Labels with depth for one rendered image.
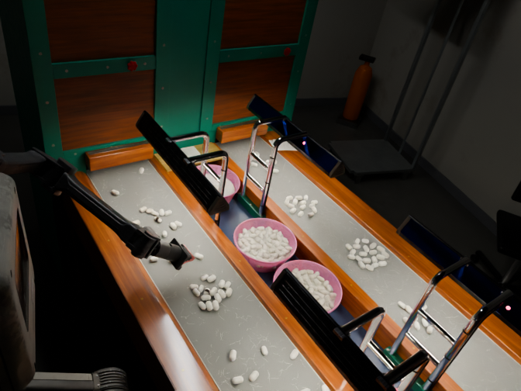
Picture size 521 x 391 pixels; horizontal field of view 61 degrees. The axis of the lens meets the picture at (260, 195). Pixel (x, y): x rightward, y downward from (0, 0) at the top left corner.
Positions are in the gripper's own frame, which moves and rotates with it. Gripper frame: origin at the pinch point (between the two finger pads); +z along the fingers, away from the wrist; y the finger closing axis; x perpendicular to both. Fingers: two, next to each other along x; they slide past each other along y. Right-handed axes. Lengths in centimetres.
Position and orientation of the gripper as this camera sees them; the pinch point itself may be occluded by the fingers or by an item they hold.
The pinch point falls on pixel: (191, 258)
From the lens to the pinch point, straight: 165.2
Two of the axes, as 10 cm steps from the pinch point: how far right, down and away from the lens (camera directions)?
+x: -6.3, 7.6, 1.2
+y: -5.8, -5.7, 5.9
